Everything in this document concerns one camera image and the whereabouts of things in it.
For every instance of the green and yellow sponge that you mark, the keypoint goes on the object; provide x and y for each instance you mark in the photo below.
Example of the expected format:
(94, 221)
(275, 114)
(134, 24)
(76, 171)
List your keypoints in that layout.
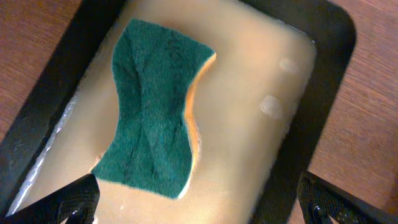
(153, 68)

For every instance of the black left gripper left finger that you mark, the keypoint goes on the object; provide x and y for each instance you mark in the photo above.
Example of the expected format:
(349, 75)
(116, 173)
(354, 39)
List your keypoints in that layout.
(73, 203)

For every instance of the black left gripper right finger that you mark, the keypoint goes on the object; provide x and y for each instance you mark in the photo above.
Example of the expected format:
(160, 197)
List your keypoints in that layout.
(322, 202)

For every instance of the black soapy water tray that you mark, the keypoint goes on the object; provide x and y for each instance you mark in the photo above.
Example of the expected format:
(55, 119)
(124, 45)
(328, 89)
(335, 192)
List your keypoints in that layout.
(260, 108)

